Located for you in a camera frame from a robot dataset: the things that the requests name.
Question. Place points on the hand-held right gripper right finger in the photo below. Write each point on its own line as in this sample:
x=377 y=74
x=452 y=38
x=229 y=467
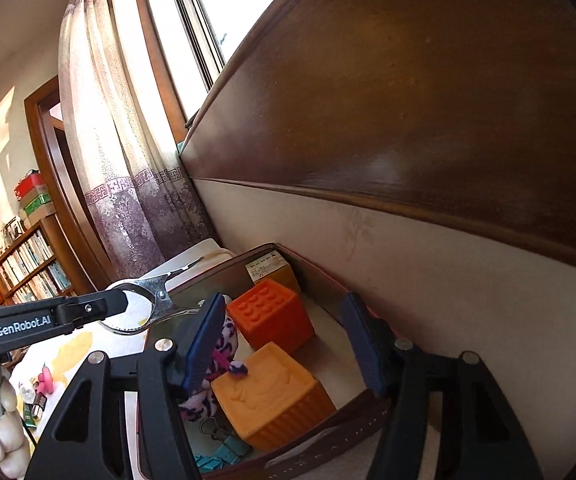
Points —
x=368 y=355

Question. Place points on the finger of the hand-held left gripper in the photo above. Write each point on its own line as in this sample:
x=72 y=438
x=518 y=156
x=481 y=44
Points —
x=97 y=307

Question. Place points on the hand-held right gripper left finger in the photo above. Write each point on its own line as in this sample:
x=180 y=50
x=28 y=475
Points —
x=202 y=345

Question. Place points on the purple spotted plush toy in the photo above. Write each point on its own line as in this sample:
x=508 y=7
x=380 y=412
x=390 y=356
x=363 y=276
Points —
x=227 y=335

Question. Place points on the brown storage bin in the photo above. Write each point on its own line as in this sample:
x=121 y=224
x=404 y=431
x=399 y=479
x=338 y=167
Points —
x=328 y=332

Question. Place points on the pale green cardboard box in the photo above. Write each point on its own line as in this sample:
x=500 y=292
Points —
x=268 y=267

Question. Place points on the person's left hand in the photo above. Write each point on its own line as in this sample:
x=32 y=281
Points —
x=7 y=435

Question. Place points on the white and yellow printed towel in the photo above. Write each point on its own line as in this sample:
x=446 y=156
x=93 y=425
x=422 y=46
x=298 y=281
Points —
x=82 y=345

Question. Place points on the pink rubber toy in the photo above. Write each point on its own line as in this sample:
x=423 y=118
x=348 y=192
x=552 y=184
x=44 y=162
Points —
x=45 y=380

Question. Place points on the wooden bookshelf with books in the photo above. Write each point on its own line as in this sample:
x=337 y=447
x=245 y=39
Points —
x=27 y=260

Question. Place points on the orange studded toy block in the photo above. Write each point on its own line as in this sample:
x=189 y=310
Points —
x=273 y=317

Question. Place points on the dark green tube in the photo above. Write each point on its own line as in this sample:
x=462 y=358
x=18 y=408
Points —
x=30 y=414

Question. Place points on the light orange foam block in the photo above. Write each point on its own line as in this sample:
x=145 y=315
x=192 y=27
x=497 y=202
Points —
x=273 y=400

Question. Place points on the white mattress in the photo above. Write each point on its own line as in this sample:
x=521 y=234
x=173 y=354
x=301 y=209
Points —
x=192 y=255

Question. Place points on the teal binder clips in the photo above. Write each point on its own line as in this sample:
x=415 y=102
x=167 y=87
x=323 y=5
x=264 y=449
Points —
x=207 y=461

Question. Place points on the red storage box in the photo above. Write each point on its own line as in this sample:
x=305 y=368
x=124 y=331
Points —
x=27 y=185

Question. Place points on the patterned beige purple curtain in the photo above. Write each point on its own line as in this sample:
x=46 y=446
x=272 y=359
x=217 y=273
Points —
x=117 y=160

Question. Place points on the teal object on sill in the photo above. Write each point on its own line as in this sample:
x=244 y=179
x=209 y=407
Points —
x=181 y=146

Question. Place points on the wooden padded headboard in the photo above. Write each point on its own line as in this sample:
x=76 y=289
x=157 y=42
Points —
x=418 y=110

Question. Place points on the small photo frame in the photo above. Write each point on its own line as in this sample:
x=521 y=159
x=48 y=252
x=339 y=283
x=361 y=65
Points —
x=14 y=229

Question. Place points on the brown wooden door frame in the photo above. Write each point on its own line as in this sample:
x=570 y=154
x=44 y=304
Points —
x=35 y=110

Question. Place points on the window with brown frame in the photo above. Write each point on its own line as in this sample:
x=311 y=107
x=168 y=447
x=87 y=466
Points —
x=217 y=0

